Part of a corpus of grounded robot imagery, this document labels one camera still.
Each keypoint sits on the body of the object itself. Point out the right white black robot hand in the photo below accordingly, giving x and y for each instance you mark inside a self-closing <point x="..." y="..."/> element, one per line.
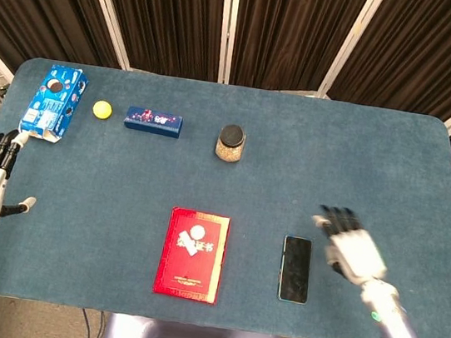
<point x="355" y="248"/>

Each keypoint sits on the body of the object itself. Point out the red certificate booklet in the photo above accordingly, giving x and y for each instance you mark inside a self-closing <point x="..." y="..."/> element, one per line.
<point x="190" y="273"/>

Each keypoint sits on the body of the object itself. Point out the black smartphone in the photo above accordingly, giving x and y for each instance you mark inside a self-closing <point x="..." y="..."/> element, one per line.
<point x="296" y="271"/>

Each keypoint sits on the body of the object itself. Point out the blue cookie box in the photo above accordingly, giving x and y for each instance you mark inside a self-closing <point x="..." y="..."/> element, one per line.
<point x="51" y="106"/>

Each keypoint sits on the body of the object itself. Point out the blue felt table mat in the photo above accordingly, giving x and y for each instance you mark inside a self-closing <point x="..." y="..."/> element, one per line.
<point x="122" y="188"/>

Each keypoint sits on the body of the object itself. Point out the yellow ball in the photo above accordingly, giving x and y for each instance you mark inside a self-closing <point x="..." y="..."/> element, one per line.
<point x="102" y="110"/>

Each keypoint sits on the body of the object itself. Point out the glass jar with black lid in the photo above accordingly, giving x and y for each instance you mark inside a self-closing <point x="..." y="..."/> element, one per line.
<point x="230" y="144"/>

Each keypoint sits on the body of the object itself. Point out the dark blue rectangular box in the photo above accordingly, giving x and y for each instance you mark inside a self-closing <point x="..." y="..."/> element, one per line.
<point x="154" y="123"/>

